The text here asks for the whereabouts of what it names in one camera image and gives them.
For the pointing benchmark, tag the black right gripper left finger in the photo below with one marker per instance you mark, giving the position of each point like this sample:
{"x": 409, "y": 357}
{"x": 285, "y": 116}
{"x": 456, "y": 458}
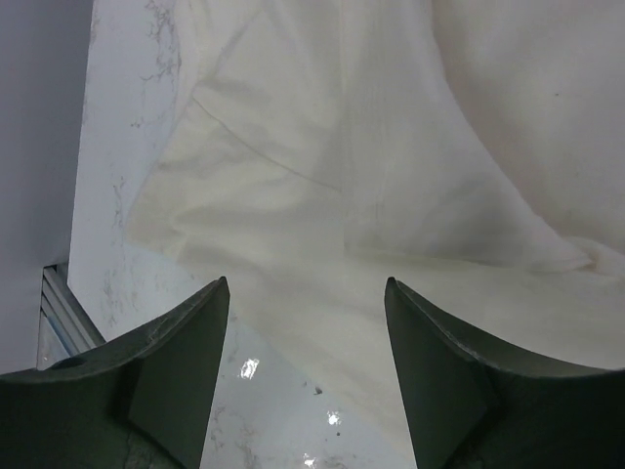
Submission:
{"x": 141, "y": 400}

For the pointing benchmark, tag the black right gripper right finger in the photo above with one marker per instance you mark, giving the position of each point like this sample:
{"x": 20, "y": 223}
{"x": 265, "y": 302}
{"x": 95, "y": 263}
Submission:
{"x": 473, "y": 400}

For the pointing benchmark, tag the cream white t shirt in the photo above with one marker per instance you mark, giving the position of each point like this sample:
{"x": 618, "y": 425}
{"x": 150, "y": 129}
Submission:
{"x": 472, "y": 149}

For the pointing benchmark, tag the aluminium frame rail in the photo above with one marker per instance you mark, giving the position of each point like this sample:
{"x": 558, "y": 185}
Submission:
{"x": 65, "y": 330}

